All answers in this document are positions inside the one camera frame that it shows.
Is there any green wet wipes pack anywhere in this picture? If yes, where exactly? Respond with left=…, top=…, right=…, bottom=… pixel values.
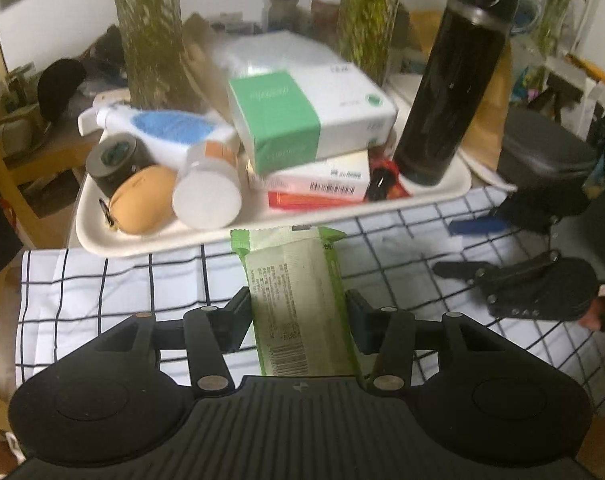
left=231, top=226, right=360, bottom=377

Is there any person's right hand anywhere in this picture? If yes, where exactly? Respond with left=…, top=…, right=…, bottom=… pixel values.
left=579, top=284, right=605, bottom=332

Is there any black thermos bottle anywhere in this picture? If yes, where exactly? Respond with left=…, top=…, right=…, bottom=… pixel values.
left=394, top=0, right=519, bottom=186

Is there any dark grey zip case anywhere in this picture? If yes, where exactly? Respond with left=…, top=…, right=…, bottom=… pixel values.
left=498, top=106, right=597, bottom=234

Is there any white red medicine box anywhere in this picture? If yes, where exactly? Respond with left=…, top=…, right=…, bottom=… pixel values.
left=246, top=151, right=370, bottom=202

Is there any white cap pill bottle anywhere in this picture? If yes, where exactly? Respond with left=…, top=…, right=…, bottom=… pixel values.
left=172, top=140, right=243, bottom=231

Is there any orange egg-shaped pouch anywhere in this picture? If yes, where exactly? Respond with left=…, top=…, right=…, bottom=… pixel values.
left=100, top=165, right=176, bottom=235

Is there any white plastic tray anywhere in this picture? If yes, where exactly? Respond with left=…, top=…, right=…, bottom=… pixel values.
left=67, top=156, right=472, bottom=258

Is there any green white tissue box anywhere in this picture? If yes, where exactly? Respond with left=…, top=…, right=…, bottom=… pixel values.
left=228, top=63, right=398, bottom=176

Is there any white blue spray bottle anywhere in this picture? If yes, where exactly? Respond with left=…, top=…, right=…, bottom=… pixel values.
left=78, top=104, right=240, bottom=170

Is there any black tape roll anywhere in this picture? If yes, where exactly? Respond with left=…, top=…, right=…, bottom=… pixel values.
left=86, top=133, right=154, bottom=198

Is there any brown cardboard box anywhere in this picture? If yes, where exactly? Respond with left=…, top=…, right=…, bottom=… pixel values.
left=0, top=252, right=22, bottom=439

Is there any wooden side table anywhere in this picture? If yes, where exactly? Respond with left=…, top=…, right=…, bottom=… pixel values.
left=0, top=120, right=101, bottom=249

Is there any middle glass vase with bamboo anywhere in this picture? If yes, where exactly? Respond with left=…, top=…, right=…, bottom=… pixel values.
left=337, top=0, right=400, bottom=86

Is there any glass vase with bamboo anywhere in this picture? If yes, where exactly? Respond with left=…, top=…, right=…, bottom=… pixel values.
left=337, top=0, right=400, bottom=86
left=115, top=0, right=206, bottom=113

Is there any left glass vase with bamboo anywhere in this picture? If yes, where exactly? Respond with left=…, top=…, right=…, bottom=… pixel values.
left=115, top=0, right=206, bottom=113

